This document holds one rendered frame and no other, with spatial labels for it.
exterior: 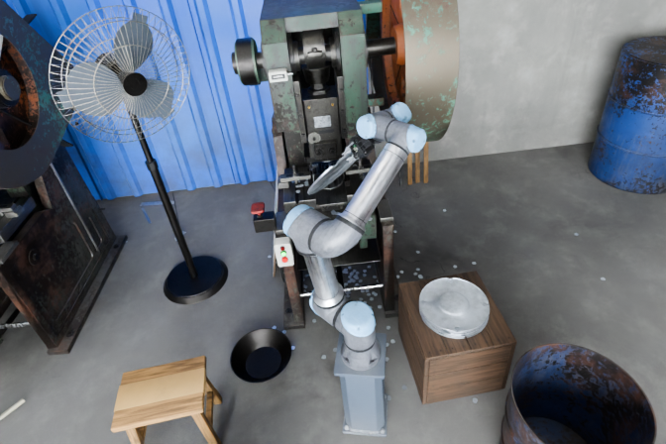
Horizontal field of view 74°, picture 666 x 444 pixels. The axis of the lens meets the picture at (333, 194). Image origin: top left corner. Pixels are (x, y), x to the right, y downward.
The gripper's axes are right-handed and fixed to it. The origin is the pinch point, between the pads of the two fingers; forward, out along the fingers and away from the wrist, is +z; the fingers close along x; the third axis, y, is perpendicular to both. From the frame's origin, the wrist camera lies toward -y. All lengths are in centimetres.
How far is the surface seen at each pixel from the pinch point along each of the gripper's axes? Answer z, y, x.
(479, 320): 3, 0, 86
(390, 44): -22.4, -37.6, -23.0
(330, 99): 3.2, -16.8, -22.5
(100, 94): 49, 37, -85
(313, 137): 19.1, -10.4, -15.7
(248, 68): 8, 3, -52
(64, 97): 50, 49, -89
